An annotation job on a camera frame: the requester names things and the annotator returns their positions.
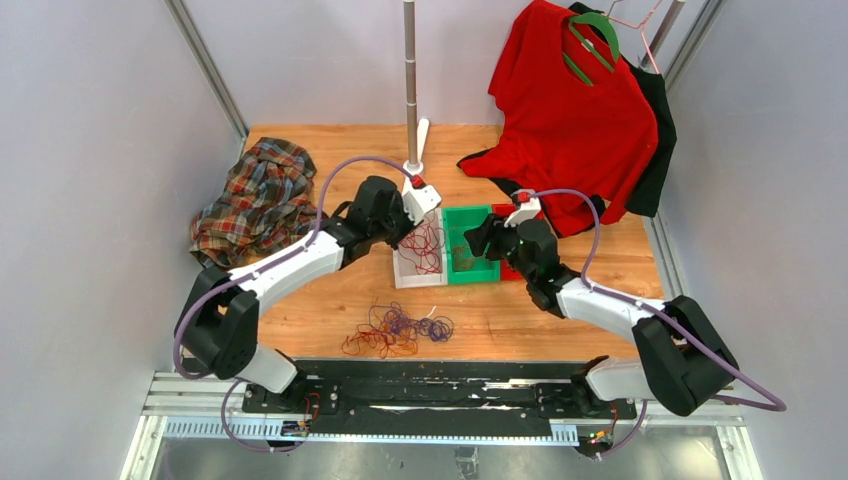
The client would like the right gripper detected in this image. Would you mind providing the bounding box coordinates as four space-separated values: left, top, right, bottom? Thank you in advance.
466 213 536 283

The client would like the orange cable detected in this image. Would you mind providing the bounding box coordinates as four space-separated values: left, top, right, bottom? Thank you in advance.
451 228 492 273

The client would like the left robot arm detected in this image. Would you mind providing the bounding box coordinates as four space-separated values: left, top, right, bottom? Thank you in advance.
174 176 441 413

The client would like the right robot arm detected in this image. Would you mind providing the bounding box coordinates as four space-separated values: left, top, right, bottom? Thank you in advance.
463 214 738 417

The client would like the red plastic bin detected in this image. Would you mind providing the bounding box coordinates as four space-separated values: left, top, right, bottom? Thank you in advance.
486 200 559 283

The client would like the green plastic bin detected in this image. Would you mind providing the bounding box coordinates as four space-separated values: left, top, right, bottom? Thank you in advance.
441 204 502 286

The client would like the white plastic bin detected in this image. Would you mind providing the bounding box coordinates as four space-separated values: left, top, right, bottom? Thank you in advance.
392 208 448 289

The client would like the clothes rack pole with base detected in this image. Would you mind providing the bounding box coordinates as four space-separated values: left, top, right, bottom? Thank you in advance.
402 0 430 176

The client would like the plaid shirt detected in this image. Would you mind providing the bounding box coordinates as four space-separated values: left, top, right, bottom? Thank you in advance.
189 137 317 270

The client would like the red t-shirt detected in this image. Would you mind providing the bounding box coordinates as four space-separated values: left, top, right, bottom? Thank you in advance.
457 0 660 237

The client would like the black t-shirt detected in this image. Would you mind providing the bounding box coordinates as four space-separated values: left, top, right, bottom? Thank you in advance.
490 1 678 220

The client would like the green hanger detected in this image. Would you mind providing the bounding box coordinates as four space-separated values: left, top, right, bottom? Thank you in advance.
562 12 621 86

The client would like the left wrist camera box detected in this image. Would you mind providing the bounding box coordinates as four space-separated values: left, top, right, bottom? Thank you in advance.
401 178 442 226

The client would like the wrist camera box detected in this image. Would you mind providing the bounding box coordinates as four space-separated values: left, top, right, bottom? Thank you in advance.
401 178 442 226
504 189 542 228

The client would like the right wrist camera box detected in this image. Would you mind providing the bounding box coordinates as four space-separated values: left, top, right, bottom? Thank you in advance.
504 189 542 228

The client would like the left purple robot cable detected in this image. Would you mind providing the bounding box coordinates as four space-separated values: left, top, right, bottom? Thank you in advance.
172 155 425 456

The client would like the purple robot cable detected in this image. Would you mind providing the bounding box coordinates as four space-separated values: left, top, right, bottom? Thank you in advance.
513 188 788 460
172 155 425 456

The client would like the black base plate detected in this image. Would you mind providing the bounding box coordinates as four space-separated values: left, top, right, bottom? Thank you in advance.
241 359 637 437

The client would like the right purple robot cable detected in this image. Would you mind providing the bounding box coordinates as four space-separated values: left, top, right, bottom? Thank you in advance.
513 188 788 460

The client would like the aluminium frame rail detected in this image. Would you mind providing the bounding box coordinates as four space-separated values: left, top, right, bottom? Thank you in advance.
164 0 249 142

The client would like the pink wire hanger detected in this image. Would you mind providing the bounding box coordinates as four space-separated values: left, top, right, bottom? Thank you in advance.
605 0 668 74

